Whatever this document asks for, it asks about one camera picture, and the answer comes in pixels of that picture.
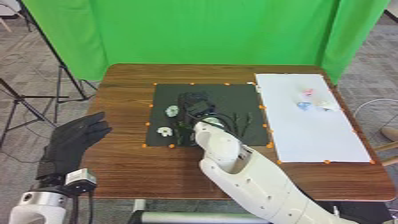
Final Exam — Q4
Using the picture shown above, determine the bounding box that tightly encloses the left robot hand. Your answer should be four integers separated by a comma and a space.
35, 111, 114, 181

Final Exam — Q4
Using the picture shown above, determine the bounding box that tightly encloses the black tripod stand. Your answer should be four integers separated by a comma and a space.
0, 77, 71, 145

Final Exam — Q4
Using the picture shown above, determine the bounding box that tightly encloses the green sprig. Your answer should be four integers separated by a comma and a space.
240, 112, 254, 134
172, 120, 197, 146
229, 112, 243, 136

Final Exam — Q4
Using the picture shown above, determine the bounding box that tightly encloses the black backdrop stand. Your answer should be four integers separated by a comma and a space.
16, 0, 99, 105

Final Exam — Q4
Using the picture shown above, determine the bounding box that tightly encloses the dark mat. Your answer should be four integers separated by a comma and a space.
142, 82, 275, 148

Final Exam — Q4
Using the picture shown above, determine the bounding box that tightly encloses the pale grey bar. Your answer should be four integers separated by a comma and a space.
140, 212, 270, 224

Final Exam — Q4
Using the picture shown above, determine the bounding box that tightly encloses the white sheet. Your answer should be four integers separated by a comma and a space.
254, 73, 375, 164

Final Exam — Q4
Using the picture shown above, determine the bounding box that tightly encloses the blue flower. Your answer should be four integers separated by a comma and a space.
295, 101, 314, 112

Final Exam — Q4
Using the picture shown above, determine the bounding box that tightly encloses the black cable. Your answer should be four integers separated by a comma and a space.
186, 112, 238, 138

